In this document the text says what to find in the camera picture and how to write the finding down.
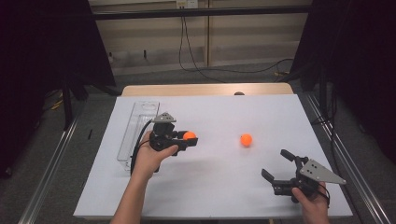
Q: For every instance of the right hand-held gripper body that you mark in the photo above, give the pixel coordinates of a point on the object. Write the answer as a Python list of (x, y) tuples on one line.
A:
[(308, 180)]

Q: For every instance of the aluminium floor rail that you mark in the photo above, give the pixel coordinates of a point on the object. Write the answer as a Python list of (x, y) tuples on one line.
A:
[(358, 183), (46, 180)]

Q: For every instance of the white table board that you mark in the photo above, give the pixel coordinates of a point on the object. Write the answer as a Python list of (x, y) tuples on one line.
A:
[(218, 112)]

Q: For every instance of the orange ball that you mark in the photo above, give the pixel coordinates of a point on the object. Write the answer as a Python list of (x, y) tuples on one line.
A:
[(246, 140), (189, 135)]

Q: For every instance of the black curtain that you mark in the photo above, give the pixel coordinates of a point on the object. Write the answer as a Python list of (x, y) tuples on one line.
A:
[(358, 46), (46, 46)]

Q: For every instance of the person's right hand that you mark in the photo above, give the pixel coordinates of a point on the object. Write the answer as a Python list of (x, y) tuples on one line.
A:
[(313, 207)]

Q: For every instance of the black metal stand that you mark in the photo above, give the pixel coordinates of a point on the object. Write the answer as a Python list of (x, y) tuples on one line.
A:
[(67, 105)]

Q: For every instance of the clear plastic bin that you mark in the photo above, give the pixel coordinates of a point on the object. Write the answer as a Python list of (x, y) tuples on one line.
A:
[(134, 137)]

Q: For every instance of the person's left hand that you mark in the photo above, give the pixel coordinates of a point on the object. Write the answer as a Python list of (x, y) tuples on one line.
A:
[(151, 160)]

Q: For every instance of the wooden table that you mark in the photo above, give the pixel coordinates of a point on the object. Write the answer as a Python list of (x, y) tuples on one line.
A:
[(186, 89)]

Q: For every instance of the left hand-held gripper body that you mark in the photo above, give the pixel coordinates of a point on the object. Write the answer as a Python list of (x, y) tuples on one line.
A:
[(162, 138)]

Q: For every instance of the white wall outlet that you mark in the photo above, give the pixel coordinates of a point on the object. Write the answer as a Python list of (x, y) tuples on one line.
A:
[(186, 3)]

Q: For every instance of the black horizontal bar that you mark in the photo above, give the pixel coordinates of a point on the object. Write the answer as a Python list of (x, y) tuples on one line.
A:
[(186, 13)]

